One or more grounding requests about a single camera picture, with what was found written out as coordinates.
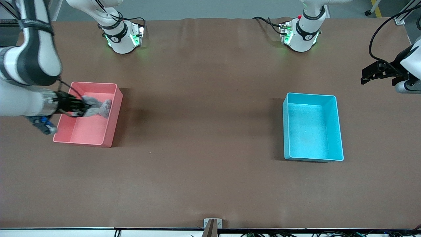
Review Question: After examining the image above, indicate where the black left base cable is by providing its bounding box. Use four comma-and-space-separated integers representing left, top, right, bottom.
253, 16, 284, 35

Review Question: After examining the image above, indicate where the black base cable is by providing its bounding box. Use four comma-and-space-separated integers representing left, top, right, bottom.
109, 10, 147, 33
253, 16, 284, 35

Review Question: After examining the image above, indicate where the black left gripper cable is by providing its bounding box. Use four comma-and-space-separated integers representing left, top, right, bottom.
368, 3, 421, 68

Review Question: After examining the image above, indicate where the grey owl plush toy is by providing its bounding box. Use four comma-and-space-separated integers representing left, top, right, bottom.
82, 95, 102, 118

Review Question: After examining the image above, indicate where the brown pole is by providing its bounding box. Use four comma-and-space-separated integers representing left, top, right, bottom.
202, 219, 218, 237

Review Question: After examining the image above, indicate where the small grey plush toy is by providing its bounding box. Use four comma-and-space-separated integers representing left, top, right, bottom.
98, 99, 112, 119

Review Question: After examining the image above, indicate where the black right base cable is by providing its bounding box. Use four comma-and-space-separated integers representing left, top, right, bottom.
109, 10, 147, 33

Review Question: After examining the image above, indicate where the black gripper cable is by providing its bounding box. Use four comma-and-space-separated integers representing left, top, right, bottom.
58, 77, 83, 99
368, 3, 421, 68

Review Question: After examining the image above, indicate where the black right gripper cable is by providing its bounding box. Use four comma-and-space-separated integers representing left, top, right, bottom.
58, 77, 83, 99

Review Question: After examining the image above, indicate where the white table edge rail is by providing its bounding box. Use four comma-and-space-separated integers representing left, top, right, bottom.
0, 227, 421, 237

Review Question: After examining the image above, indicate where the grey metal bracket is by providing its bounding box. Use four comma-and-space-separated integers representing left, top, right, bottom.
203, 218, 222, 229

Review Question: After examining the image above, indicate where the aluminium frame post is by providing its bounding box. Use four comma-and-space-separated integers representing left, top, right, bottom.
0, 0, 23, 27
394, 0, 421, 25

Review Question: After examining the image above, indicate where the blue plastic box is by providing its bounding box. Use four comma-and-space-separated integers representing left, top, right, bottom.
282, 92, 344, 162

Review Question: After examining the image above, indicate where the brown table mat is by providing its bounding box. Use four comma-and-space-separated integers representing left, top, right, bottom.
0, 17, 421, 229

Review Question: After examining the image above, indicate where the pink plastic box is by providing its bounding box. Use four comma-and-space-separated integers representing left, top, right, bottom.
53, 81, 124, 148

